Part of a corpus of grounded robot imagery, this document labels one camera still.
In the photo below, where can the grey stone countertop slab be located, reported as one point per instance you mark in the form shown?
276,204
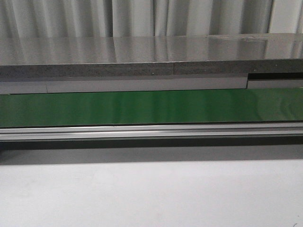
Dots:
79,57

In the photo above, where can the green conveyor belt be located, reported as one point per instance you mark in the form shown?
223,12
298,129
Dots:
152,107

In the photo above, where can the white pleated curtain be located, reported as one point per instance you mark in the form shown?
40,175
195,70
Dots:
104,18

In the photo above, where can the aluminium conveyor side rail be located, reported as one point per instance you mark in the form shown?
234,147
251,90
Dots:
151,131

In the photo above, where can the grey panel under countertop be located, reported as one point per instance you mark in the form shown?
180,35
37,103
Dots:
152,83

